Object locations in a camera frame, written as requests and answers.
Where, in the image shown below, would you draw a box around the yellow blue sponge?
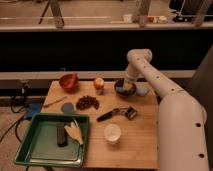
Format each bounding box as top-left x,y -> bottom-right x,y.
116,83 -> 133,93

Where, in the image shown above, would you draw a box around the dark purple bowl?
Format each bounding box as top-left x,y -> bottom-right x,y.
114,79 -> 136,97

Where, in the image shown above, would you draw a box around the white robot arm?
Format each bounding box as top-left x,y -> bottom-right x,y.
124,49 -> 210,171

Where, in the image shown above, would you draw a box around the red bowl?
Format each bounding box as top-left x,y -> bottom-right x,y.
59,73 -> 78,91

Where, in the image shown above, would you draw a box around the light blue small cup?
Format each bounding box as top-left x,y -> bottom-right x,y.
136,84 -> 149,96

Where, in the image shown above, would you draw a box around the bunch of dark grapes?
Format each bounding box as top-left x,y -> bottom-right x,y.
76,95 -> 100,110

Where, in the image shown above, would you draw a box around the wooden cutting board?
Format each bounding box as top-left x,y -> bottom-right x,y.
42,81 -> 158,169

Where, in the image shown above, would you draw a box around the white plastic cup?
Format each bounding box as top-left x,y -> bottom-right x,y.
104,124 -> 121,144

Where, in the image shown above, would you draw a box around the grey round lid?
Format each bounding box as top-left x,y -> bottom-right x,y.
61,102 -> 74,114

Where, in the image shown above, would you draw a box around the wooden stick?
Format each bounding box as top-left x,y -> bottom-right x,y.
43,96 -> 67,108

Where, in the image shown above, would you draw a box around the dark rectangular bar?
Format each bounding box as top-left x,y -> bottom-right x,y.
57,123 -> 67,147

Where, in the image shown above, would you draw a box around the blue box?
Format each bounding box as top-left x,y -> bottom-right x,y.
26,103 -> 42,120

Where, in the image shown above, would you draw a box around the green plastic tray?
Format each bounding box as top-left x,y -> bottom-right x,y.
14,114 -> 90,168

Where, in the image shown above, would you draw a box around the black handled peeler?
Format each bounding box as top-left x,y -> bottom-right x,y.
96,106 -> 137,122

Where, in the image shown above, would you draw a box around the black cables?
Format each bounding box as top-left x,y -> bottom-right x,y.
0,80 -> 32,144

